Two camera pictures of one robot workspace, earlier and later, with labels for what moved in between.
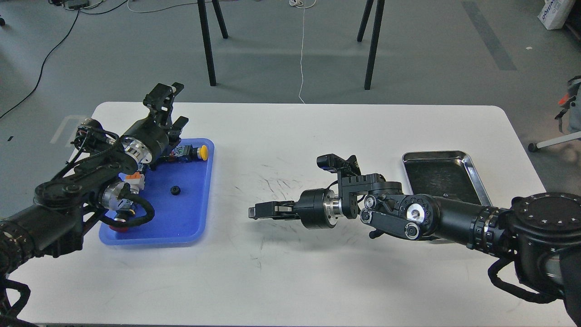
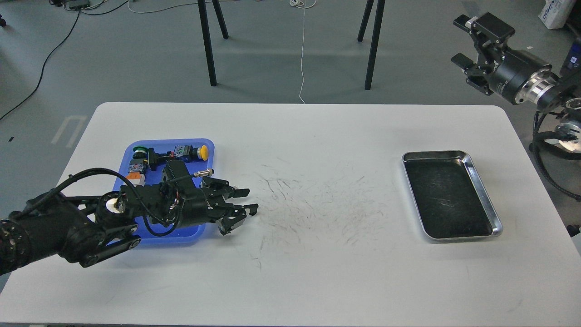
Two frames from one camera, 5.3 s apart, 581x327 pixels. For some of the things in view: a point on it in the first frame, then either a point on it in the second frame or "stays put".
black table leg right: x=380 y=5 stays put
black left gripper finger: x=159 y=101 → x=222 y=187
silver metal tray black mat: x=449 y=174 stays put
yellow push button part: x=188 y=153 stays put
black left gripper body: x=145 y=140 → x=199 y=207
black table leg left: x=208 y=46 stays put
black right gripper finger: x=275 y=206 → x=491 y=34
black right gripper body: x=318 y=209 → x=521 y=77
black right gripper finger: x=284 y=215 → x=476 y=77
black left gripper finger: x=174 y=132 → x=236 y=218
